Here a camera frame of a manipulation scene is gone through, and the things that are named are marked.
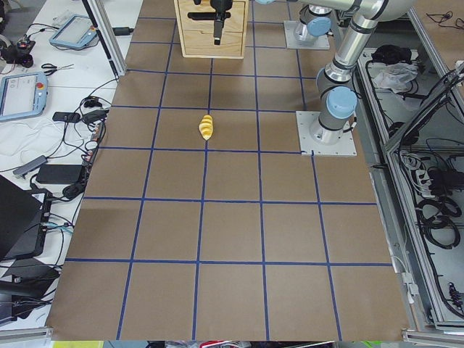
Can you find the black scissors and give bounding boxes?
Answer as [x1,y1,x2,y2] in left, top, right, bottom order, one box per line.
[41,63,75,76]

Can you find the black laptop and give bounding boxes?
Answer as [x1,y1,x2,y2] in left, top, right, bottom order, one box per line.
[1,177,51,261]

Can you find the brown paper table mat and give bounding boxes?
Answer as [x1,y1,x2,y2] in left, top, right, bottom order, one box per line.
[47,1,408,341]

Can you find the black drawer handle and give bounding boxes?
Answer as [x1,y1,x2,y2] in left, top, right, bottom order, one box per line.
[187,12,231,21]

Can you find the wooden drawer cabinet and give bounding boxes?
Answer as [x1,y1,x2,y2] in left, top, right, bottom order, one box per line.
[174,1,249,59]

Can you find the aluminium frame post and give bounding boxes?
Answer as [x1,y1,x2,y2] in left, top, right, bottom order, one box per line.
[82,0,127,79]

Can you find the blue teach pendant upper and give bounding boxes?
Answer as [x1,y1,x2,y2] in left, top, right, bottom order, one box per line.
[49,14,97,51]

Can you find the blue teach pendant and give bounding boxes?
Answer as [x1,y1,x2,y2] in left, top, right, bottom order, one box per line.
[49,14,97,51]
[1,72,48,122]

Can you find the yellow toy bread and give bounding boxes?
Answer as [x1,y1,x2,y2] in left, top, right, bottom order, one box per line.
[199,115,214,141]

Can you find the blue teach pendant lower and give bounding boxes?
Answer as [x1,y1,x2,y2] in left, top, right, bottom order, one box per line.
[1,72,48,122]

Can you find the black phone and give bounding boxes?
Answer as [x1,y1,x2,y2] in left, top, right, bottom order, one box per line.
[52,112,81,123]

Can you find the black power adapter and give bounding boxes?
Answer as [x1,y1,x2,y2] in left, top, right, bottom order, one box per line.
[36,164,83,184]

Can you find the white crumpled cloth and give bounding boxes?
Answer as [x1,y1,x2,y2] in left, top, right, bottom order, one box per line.
[373,63,418,93]

